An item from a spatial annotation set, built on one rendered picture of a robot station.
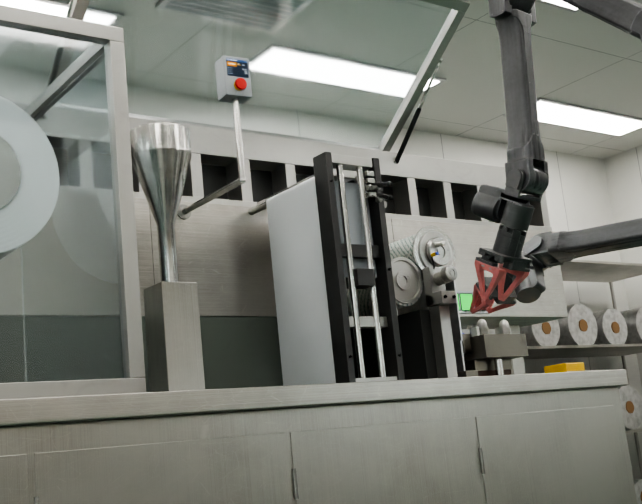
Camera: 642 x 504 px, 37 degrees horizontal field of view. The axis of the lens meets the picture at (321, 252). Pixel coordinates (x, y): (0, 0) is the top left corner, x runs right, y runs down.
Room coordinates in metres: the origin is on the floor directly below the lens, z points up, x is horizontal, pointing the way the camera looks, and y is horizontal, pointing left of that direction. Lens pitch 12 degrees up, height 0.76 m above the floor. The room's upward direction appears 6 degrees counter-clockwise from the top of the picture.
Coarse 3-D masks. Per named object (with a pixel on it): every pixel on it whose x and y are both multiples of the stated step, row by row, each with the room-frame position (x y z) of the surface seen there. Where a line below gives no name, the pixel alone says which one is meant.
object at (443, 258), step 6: (432, 240) 2.46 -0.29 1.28; (438, 240) 2.47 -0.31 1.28; (444, 240) 2.48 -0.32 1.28; (426, 246) 2.46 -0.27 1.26; (432, 246) 2.45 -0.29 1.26; (444, 246) 2.48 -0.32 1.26; (426, 252) 2.46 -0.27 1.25; (432, 252) 2.45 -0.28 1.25; (444, 252) 2.48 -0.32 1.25; (450, 252) 2.49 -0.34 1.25; (438, 258) 2.46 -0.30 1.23; (444, 258) 2.48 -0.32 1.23; (432, 264) 2.47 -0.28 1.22; (438, 264) 2.46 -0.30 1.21; (444, 264) 2.47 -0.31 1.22
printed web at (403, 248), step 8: (400, 240) 2.54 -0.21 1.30; (408, 240) 2.49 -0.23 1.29; (392, 248) 2.54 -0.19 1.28; (400, 248) 2.51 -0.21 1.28; (408, 248) 2.48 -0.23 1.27; (392, 256) 2.53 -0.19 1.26; (400, 256) 2.50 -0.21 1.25; (408, 256) 2.48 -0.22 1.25; (416, 264) 2.46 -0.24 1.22; (368, 288) 2.43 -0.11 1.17; (360, 296) 2.46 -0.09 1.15; (368, 296) 2.44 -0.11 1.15; (360, 304) 2.48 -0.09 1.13; (368, 304) 2.46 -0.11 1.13; (400, 304) 2.41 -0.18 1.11; (408, 304) 2.42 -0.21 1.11; (360, 312) 2.51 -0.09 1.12; (368, 312) 2.50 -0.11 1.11
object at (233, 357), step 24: (144, 336) 2.34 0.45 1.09; (216, 336) 2.46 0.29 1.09; (240, 336) 2.50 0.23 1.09; (264, 336) 2.55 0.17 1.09; (144, 360) 2.34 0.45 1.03; (216, 360) 2.46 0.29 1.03; (240, 360) 2.50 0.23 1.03; (264, 360) 2.54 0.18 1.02; (216, 384) 2.45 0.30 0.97; (240, 384) 2.50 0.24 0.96; (264, 384) 2.54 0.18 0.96
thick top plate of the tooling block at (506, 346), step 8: (480, 336) 2.53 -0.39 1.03; (488, 336) 2.53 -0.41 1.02; (496, 336) 2.55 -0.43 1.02; (504, 336) 2.57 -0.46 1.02; (512, 336) 2.58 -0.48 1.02; (520, 336) 2.60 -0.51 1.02; (472, 344) 2.55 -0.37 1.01; (480, 344) 2.53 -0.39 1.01; (488, 344) 2.53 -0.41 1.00; (496, 344) 2.54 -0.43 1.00; (504, 344) 2.56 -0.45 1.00; (512, 344) 2.58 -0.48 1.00; (520, 344) 2.60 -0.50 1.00; (472, 352) 2.56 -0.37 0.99; (480, 352) 2.53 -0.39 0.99; (488, 352) 2.52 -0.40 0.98; (496, 352) 2.54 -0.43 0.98; (504, 352) 2.56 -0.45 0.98; (512, 352) 2.58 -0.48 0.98; (520, 352) 2.60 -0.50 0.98; (464, 360) 2.58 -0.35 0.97; (472, 360) 2.57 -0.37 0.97
